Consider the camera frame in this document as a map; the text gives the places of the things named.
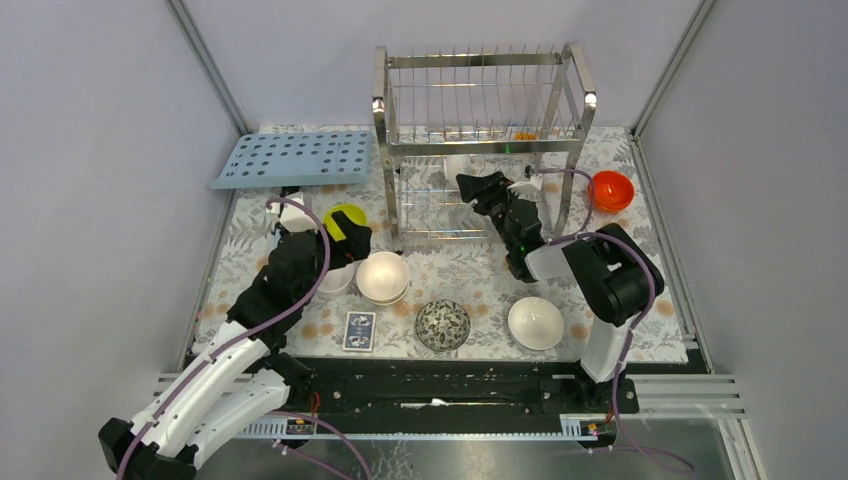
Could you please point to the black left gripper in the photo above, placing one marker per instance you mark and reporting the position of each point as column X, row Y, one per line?
column 354, row 247

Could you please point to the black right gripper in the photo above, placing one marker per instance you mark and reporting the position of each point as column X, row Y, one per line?
column 472, row 186

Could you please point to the yellow-green plastic bowl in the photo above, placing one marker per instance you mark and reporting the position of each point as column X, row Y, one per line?
column 351, row 212

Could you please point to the white plastic bowl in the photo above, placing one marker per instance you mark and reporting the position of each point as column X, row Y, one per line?
column 337, row 281

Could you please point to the beige ceramic bowl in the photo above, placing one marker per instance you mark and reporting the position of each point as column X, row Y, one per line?
column 383, row 278

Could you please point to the stainless steel dish rack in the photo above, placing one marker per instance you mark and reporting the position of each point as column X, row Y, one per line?
column 471, row 101

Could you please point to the red floral patterned cup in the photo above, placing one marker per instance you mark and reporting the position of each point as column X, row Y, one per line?
column 442, row 325

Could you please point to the orange bowl front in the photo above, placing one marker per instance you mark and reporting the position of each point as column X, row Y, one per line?
column 611, row 191

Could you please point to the white ribbed bowl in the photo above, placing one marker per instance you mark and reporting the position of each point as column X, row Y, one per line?
column 457, row 164
column 535, row 323

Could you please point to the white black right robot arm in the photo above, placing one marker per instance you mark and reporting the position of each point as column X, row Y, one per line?
column 617, row 280

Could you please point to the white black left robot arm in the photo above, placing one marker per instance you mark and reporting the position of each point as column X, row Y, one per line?
column 243, row 373

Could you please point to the small yellow cup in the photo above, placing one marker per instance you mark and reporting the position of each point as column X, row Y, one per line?
column 525, row 136

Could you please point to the blue playing card deck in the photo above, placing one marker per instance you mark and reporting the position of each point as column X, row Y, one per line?
column 359, row 332

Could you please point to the light blue folded tripod stand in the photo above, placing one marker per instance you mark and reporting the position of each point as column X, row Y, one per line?
column 286, row 193

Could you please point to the light blue perforated tray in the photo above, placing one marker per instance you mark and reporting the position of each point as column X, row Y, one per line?
column 266, row 160

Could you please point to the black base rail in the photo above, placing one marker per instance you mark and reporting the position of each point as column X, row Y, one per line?
column 370, row 394

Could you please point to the light blue cable duct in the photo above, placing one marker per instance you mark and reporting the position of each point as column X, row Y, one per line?
column 558, row 428

